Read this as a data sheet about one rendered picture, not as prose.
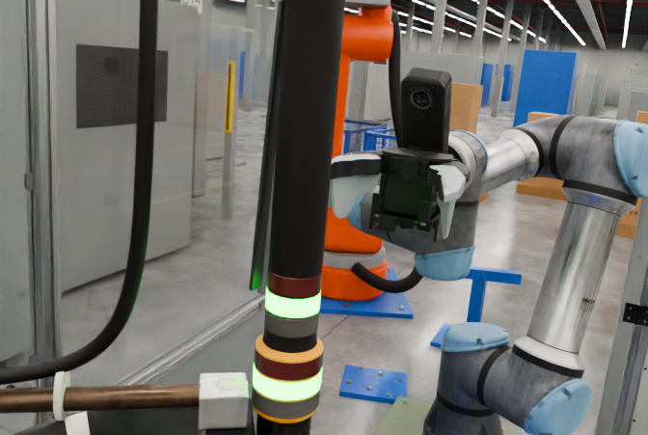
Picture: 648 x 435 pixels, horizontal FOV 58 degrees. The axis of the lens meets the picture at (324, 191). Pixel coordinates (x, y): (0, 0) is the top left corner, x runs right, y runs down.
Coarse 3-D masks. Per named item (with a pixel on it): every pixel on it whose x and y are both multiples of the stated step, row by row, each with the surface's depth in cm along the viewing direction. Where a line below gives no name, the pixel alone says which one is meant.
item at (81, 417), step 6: (78, 414) 50; (84, 414) 50; (66, 420) 49; (72, 420) 49; (78, 420) 49; (84, 420) 50; (66, 426) 49; (72, 426) 49; (78, 426) 49; (84, 426) 49; (72, 432) 49; (78, 432) 49; (84, 432) 49
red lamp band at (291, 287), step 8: (272, 280) 35; (280, 280) 35; (288, 280) 35; (296, 280) 35; (304, 280) 35; (312, 280) 35; (320, 280) 36; (272, 288) 35; (280, 288) 35; (288, 288) 35; (296, 288) 35; (304, 288) 35; (312, 288) 35; (320, 288) 36; (288, 296) 35; (296, 296) 35; (304, 296) 35
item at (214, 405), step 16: (208, 384) 37; (208, 400) 35; (224, 400) 36; (240, 400) 36; (208, 416) 36; (224, 416) 36; (240, 416) 36; (208, 432) 36; (224, 432) 36; (240, 432) 36
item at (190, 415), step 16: (96, 416) 50; (112, 416) 51; (128, 416) 51; (144, 416) 51; (160, 416) 52; (176, 416) 53; (192, 416) 53; (32, 432) 48; (48, 432) 48; (64, 432) 49; (96, 432) 49; (112, 432) 50; (128, 432) 50; (144, 432) 51; (160, 432) 51; (176, 432) 52; (192, 432) 52
